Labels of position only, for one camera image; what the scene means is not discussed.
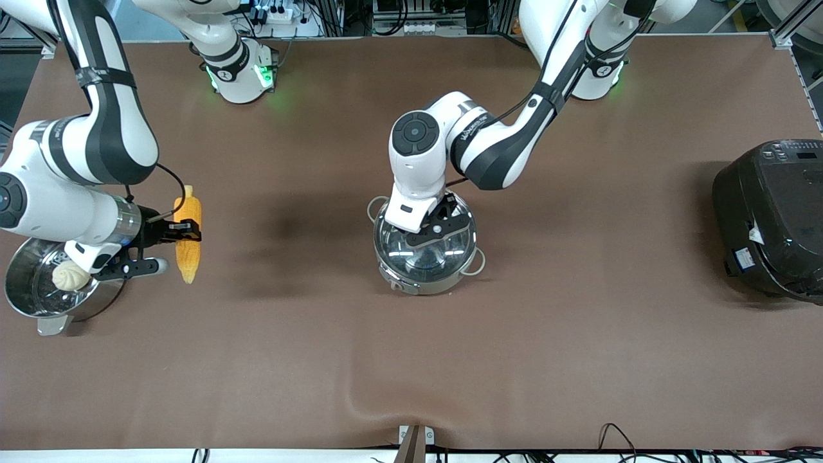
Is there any yellow corn cob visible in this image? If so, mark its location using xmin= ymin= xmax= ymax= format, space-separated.
xmin=173 ymin=185 xmax=203 ymax=285

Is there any round glass pot lid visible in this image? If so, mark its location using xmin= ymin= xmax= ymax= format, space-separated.
xmin=374 ymin=198 xmax=478 ymax=284

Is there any grey-green cooking pot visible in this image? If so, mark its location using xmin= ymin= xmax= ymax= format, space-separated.
xmin=367 ymin=193 xmax=487 ymax=297

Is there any stainless steel steamer pot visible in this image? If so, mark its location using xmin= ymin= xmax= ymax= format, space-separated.
xmin=5 ymin=237 xmax=127 ymax=337

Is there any white steamed bun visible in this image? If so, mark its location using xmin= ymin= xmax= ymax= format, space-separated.
xmin=51 ymin=261 xmax=93 ymax=292

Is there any brown table cover mat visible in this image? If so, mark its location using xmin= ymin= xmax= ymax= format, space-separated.
xmin=0 ymin=35 xmax=823 ymax=451

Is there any black electric rice cooker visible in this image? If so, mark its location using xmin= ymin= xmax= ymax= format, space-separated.
xmin=712 ymin=139 xmax=823 ymax=305

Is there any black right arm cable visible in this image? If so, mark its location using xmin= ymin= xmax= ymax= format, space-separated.
xmin=48 ymin=0 xmax=188 ymax=224

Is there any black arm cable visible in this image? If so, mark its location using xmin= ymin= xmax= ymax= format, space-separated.
xmin=446 ymin=0 xmax=650 ymax=191
xmin=48 ymin=0 xmax=188 ymax=224

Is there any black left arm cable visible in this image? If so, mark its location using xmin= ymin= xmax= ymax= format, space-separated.
xmin=446 ymin=0 xmax=650 ymax=191

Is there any metal table clamp bracket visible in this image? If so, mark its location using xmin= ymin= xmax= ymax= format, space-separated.
xmin=395 ymin=424 xmax=436 ymax=463

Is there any black cable bundle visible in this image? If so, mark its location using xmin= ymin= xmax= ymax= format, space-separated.
xmin=492 ymin=451 xmax=570 ymax=463

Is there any looped black cable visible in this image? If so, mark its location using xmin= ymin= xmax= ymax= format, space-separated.
xmin=597 ymin=422 xmax=638 ymax=456

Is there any aluminium frame profile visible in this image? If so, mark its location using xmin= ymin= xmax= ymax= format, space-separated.
xmin=768 ymin=0 xmax=823 ymax=51

